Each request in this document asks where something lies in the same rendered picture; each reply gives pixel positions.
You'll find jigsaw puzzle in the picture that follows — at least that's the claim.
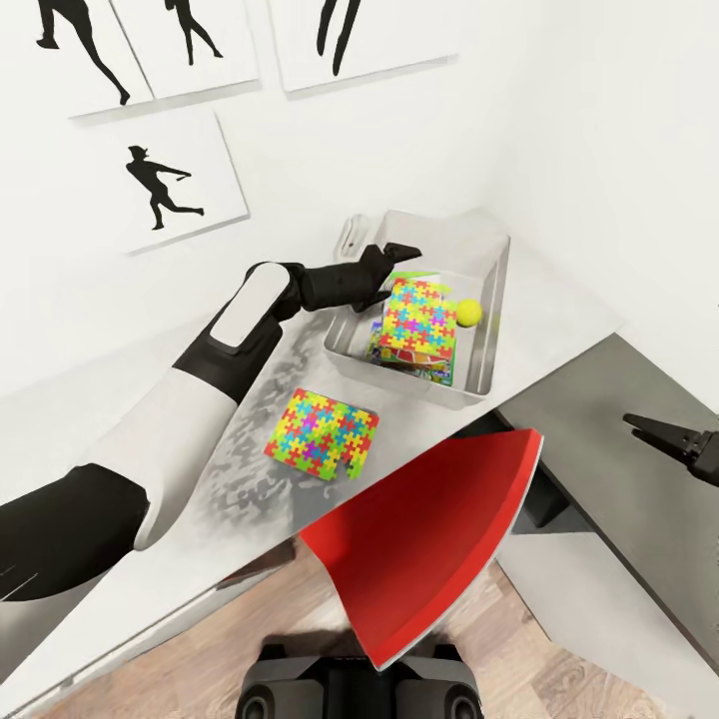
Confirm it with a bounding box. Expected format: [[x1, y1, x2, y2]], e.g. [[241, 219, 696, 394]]
[[379, 277, 457, 360], [263, 388, 379, 480]]

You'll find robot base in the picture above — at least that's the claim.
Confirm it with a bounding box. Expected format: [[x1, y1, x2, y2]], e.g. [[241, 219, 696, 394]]
[[235, 644, 484, 719]]

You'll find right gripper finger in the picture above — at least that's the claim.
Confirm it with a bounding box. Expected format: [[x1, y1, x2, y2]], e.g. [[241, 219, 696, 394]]
[[632, 429, 697, 469], [623, 413, 711, 472]]

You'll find board game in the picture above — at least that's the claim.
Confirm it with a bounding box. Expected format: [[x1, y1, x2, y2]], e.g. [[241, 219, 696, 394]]
[[363, 321, 456, 386], [380, 270, 446, 370]]

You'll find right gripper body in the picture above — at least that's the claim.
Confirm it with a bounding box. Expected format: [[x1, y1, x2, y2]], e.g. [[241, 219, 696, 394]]
[[689, 430, 719, 488]]

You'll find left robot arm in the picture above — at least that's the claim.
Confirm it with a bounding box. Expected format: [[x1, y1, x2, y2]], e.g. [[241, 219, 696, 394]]
[[0, 213, 421, 685]]

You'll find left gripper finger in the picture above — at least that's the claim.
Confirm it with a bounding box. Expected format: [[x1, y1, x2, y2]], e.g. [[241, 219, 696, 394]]
[[379, 242, 421, 270], [368, 290, 392, 307]]

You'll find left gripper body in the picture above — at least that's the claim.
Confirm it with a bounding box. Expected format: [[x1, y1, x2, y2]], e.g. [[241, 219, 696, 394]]
[[329, 245, 392, 313]]

